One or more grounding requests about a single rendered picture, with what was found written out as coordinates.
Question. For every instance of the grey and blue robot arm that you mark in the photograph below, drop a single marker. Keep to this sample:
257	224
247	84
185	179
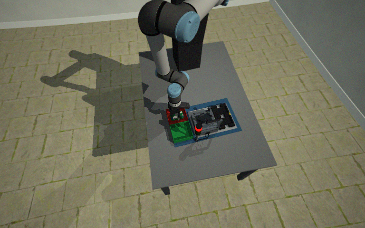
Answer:
180	22

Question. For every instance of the green bin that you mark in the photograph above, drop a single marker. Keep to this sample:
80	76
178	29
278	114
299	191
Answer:
181	131

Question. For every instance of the red bin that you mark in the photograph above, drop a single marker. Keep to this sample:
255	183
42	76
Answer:
176	121

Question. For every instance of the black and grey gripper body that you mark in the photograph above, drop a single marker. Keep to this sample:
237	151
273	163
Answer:
173	110

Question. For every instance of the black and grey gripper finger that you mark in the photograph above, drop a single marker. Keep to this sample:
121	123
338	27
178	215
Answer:
177	116

